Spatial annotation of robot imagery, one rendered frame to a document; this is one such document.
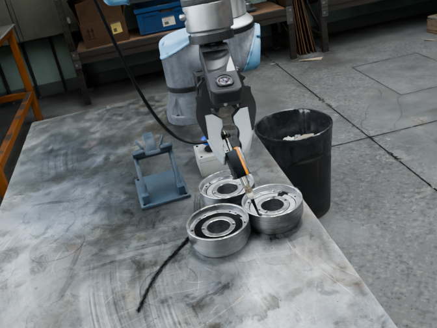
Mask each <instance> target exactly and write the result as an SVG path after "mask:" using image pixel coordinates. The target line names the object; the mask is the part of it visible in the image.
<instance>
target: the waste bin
mask: <svg viewBox="0 0 437 328"><path fill-rule="evenodd" d="M332 127H333V120H332V118H331V117H330V116H329V115H328V114H326V113H324V112H321V111H318V110H315V109H305V108H298V109H286V110H282V111H277V112H275V113H271V114H269V115H267V116H265V117H263V118H261V119H260V120H258V121H257V122H256V125H255V127H254V132H255V134H256V135H257V137H258V138H259V140H260V141H261V142H262V144H263V145H264V147H265V148H266V149H267V151H268V152H269V154H270V155H271V156H272V157H273V159H274V160H275V162H276V163H277V164H278V166H279V167H280V168H281V170H282V171H283V172H284V174H285V175H286V176H287V178H288V179H289V181H290V182H291V183H292V184H293V186H294V187H299V189H300V192H301V193H302V198H303V199H304V201H305V203H306V204H307V205H308V206H309V208H310V210H311V211H312V212H313V213H314V215H315V216H316V218H319V217H321V216H322V215H324V214H325V213H326V212H327V211H328V210H329V208H330V196H331V150H332ZM311 133H313V136H311V137H306V138H302V139H293V140H283V139H284V138H286V137H287V136H289V137H291V138H292V137H294V136H295V135H300V136H302V135H304V134H311Z"/></svg>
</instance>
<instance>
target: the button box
mask: <svg viewBox="0 0 437 328"><path fill-rule="evenodd" d="M223 141H224V146H223V149H224V152H225V153H226V152H229V150H228V147H227V145H226V142H225V140H223ZM194 152H195V156H196V162H197V165H198V168H199V169H200V173H201V175H202V178H205V177H207V176H209V175H211V174H213V173H216V172H219V171H225V170H229V166H228V164H227V162H226V165H223V164H222V163H221V162H220V161H219V160H218V159H217V158H216V156H215V155H214V153H213V151H212V149H211V148H209V145H204V144H200V145H197V146H194Z"/></svg>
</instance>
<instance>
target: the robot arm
mask: <svg viewBox="0 0 437 328"><path fill-rule="evenodd" d="M143 1H151V0H104V2H105V3H106V4H108V5H109V6H116V5H130V4H131V3H139V2H143ZM180 2H181V7H182V11H183V12H184V14H180V15H179V19H180V20H181V21H185V20H186V21H185V28H184V29H180V30H178V31H174V32H173V33H170V34H168V35H166V36H164V37H163V38H162V39H161V40H160V42H159V51H160V55H161V56H160V59H161V61H162V64H163V70H164V73H165V79H166V84H167V87H168V104H167V111H166V113H167V117H168V121H169V122H170V123H171V124H174V125H177V126H191V125H196V124H199V126H200V128H201V130H202V132H203V134H204V135H205V137H206V139H207V141H208V143H209V145H210V147H211V149H212V151H213V153H214V155H215V156H216V158H217V159H218V160H219V161H220V162H221V163H222V164H223V165H226V154H225V152H224V149H223V146H224V141H223V140H222V137H221V131H222V128H223V125H222V119H221V118H220V117H219V115H220V113H221V107H227V106H232V107H233V108H234V109H236V110H235V111H234V112H233V114H232V120H233V123H234V124H235V125H236V126H237V130H238V132H237V138H238V140H239V142H240V143H239V147H240V149H241V152H242V153H243V156H244V159H246V157H247V155H248V153H249V150H250V146H251V142H252V136H253V130H254V124H255V119H256V103H255V99H254V97H253V95H252V93H251V87H250V86H249V85H247V86H245V84H244V82H243V80H244V79H245V76H243V75H241V74H240V72H242V73H244V72H246V71H251V70H255V69H257V68H258V67H259V64H260V53H261V40H260V24H258V23H254V19H253V17H252V16H251V15H250V14H249V13H247V12H246V5H245V0H180Z"/></svg>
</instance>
